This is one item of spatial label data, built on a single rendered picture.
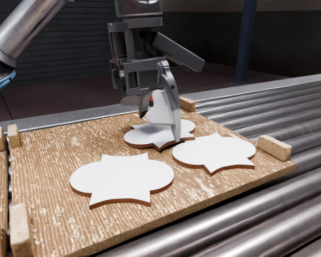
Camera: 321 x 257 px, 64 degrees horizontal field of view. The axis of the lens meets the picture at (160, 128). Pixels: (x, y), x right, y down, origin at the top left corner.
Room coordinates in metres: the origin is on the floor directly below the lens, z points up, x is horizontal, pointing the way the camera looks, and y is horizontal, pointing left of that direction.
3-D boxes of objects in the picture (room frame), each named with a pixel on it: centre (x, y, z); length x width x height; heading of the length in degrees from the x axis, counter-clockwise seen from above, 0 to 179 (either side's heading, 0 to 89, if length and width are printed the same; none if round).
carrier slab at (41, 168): (0.42, 0.04, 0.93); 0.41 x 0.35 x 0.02; 119
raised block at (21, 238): (0.21, 0.15, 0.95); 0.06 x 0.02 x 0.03; 29
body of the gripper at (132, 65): (0.45, 0.04, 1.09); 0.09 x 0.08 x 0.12; 119
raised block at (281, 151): (0.39, -0.19, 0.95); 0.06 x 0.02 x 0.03; 29
